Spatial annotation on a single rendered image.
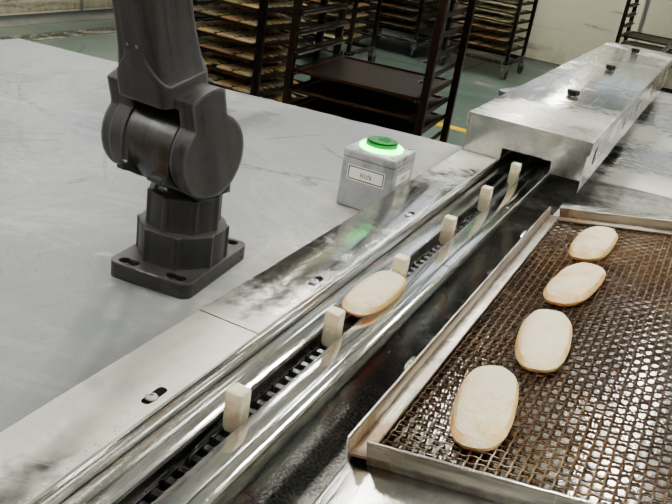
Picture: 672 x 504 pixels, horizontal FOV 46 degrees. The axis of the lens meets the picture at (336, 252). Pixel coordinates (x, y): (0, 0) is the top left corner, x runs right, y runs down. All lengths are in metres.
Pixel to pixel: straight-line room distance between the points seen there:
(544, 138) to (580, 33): 6.66
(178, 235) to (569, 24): 7.18
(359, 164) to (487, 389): 0.51
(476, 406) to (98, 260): 0.43
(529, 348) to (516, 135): 0.62
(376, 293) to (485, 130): 0.52
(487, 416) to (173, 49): 0.38
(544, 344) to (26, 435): 0.34
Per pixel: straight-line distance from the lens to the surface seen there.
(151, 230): 0.74
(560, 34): 7.82
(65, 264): 0.78
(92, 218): 0.88
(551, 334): 0.59
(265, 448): 0.49
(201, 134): 0.67
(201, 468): 0.49
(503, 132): 1.16
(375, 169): 0.96
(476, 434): 0.47
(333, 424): 0.59
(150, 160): 0.70
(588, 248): 0.77
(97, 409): 0.52
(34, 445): 0.49
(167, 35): 0.66
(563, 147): 1.14
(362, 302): 0.68
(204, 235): 0.74
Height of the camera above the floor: 1.17
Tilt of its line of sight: 24 degrees down
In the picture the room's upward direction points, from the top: 9 degrees clockwise
